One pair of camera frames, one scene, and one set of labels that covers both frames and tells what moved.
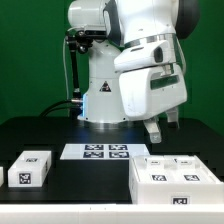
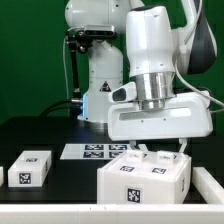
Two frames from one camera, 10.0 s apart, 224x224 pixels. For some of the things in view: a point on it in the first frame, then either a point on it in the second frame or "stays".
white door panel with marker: [189, 169] -> [165, 165]
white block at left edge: [1, 175] stays
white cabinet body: [173, 180] -> [112, 188]
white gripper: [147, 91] -> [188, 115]
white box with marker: [30, 169] stays
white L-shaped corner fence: [112, 213] stays
